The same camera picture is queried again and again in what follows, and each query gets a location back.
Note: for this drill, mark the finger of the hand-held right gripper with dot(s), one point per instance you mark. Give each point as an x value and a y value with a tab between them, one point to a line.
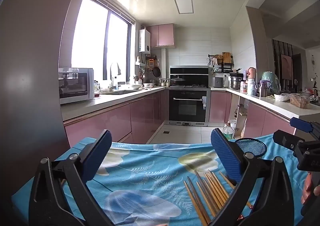
285	138
300	124

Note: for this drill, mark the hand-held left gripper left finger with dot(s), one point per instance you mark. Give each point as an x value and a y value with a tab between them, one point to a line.
97	156

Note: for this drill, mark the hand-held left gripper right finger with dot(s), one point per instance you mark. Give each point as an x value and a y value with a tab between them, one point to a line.
225	156

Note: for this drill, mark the black mesh utensil holder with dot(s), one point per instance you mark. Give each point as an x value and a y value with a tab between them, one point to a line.
252	147

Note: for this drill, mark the bunch of wooden chopsticks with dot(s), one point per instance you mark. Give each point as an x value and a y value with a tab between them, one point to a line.
212	191

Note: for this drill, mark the person's right hand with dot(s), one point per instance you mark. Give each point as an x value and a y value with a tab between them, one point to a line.
307	188

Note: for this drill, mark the clear plastic food container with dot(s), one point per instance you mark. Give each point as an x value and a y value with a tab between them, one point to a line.
300	101

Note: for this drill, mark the cooking oil bottle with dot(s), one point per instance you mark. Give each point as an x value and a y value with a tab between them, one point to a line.
228	132

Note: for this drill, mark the white bowl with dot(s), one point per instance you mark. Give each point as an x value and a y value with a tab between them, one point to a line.
282	97

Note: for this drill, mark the pink base cabinets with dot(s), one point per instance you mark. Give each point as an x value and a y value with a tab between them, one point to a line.
112	121

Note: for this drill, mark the white kitchen countertop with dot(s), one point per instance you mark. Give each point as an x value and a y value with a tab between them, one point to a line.
82	108

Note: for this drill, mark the steel thermos bottle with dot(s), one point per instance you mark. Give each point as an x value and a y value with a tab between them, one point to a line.
263	90

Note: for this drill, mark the green plastic bag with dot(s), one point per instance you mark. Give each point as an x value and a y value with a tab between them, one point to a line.
271	81

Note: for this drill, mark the blue printed tablecloth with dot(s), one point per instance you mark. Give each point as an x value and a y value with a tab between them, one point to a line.
150	181

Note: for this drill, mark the black built-in oven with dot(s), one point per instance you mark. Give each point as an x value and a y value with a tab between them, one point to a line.
187	108

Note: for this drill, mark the white plastic bottle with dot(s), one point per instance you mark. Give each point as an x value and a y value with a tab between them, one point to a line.
251	87

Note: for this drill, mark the dark red bowl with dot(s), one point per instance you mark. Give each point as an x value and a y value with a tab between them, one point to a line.
97	95

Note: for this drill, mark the pink kettle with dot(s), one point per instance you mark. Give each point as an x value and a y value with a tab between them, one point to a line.
252	72

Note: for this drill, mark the white microwave oven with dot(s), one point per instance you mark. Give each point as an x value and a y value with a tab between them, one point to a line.
75	86

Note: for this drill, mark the silver rice cooker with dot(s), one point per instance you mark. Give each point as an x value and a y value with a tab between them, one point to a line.
218	82

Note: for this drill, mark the steel steamer pot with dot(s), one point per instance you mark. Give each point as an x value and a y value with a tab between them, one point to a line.
236	82

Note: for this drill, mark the gas stove top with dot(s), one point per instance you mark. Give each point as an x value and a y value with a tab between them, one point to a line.
197	87

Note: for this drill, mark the metal mixing bowl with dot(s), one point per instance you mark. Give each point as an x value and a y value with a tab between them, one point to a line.
148	84

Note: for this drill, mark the chrome kitchen faucet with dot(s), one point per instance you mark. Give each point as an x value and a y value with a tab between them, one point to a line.
115	68

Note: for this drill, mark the black wok with lid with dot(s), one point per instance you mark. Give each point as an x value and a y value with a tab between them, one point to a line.
177	80

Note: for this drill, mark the black range hood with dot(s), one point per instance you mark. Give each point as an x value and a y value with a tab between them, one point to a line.
189	71

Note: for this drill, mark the wooden cutting board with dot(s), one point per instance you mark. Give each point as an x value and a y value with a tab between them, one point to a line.
226	57

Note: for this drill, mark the hanging metal strainer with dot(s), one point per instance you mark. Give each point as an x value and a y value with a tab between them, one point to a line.
149	70

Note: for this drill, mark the hanging black frying pan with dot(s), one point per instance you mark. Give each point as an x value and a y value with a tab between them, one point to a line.
156	72

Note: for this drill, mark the grey refrigerator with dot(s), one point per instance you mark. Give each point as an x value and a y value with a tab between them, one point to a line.
30	66

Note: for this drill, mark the kitchen window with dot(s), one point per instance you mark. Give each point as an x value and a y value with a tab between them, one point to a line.
90	36

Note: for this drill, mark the ceiling light panel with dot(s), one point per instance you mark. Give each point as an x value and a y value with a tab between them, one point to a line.
183	5

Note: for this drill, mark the framed wall picture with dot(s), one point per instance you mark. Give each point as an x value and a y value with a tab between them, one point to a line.
286	66

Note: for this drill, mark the black wall rack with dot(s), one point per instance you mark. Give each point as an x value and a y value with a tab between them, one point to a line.
225	66

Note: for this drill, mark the white wall water heater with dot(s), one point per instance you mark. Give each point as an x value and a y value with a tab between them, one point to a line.
144	41

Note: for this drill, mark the pink wall cabinet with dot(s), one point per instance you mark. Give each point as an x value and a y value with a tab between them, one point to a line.
162	35

